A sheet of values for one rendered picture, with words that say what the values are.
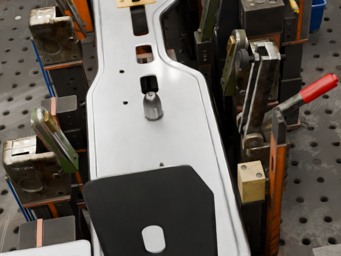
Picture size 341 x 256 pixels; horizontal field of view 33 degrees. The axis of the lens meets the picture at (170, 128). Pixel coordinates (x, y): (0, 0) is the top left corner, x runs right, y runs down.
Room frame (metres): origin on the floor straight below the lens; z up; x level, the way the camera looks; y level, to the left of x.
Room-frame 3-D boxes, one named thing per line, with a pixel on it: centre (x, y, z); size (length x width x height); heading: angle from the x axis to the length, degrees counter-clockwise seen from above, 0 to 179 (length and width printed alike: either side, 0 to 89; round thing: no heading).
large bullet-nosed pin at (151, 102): (0.70, 0.03, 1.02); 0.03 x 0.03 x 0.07
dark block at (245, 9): (0.82, -0.19, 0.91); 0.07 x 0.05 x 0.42; 92
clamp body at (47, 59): (0.97, 0.21, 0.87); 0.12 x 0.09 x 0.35; 92
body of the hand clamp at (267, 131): (0.58, -0.14, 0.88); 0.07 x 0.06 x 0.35; 92
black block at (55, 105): (0.76, 0.20, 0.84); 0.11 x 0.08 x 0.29; 92
